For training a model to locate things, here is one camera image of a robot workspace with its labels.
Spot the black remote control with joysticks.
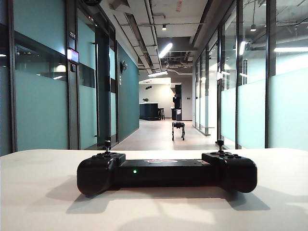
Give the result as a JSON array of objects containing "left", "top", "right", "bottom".
[{"left": 77, "top": 139, "right": 257, "bottom": 195}]

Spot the black quadruped robot dog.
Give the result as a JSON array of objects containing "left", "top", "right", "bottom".
[{"left": 171, "top": 121, "right": 186, "bottom": 141}]

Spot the lit door display panel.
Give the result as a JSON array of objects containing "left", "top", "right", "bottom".
[{"left": 67, "top": 48, "right": 80, "bottom": 64}]

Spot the dark counter with white top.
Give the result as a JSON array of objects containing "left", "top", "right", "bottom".
[{"left": 139, "top": 102, "right": 161, "bottom": 121}]

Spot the tall black cabinet machine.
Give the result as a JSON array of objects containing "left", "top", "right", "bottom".
[{"left": 171, "top": 84, "right": 183, "bottom": 121}]

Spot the short linear ceiling light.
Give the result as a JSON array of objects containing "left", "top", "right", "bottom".
[{"left": 147, "top": 70, "right": 168, "bottom": 78}]

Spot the long linear ceiling light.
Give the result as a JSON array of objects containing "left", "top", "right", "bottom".
[{"left": 158, "top": 42, "right": 174, "bottom": 59}]

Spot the long vertical door handle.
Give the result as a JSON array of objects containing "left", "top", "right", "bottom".
[{"left": 92, "top": 41, "right": 101, "bottom": 138}]

